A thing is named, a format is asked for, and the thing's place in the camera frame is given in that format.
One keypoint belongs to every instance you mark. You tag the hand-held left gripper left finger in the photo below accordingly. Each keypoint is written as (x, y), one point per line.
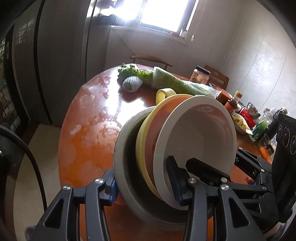
(113, 191)

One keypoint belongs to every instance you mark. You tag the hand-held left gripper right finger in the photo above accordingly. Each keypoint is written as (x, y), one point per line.
(177, 185)

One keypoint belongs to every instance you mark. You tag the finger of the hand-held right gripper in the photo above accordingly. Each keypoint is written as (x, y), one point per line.
(205, 170)
(252, 163)

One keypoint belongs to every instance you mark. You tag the red instant noodle bowl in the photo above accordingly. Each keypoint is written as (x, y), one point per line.
(208, 129)

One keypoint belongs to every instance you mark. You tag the large steel bowl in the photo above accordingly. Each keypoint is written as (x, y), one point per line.
(148, 217)

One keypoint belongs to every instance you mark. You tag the orange carrot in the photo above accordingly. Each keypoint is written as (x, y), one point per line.
(264, 154)

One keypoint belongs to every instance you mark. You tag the tiny steel cup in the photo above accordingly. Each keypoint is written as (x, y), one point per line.
(270, 150)

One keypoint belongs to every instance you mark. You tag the clear plastic cup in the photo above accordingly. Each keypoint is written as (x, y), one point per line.
(264, 141)

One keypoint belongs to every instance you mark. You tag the green liquid plastic bottle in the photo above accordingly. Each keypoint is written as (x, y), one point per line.
(260, 127)

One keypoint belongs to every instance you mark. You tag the white dish with food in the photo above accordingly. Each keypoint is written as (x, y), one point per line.
(240, 122)

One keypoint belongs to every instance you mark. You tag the red tissue pack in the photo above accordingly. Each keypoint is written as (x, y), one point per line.
(248, 117)

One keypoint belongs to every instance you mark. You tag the sauce bottle with orange cap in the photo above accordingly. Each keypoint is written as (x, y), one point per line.
(232, 104)

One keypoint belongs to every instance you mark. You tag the red sauce jar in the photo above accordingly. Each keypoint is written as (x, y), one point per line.
(223, 97)

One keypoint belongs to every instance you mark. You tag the wrapped napa cabbage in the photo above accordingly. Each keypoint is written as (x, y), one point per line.
(171, 81)

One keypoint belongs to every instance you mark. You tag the fruit in white foam net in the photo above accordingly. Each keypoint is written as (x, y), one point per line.
(131, 84)

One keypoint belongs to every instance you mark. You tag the green lettuce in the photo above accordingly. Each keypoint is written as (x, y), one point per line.
(136, 73)

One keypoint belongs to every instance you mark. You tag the wooden chair with curved back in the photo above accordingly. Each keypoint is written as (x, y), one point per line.
(150, 59)

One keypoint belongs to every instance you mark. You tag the grey refrigerator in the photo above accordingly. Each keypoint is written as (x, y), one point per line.
(60, 58)

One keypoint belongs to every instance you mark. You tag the bright window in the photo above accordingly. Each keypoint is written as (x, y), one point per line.
(166, 14)

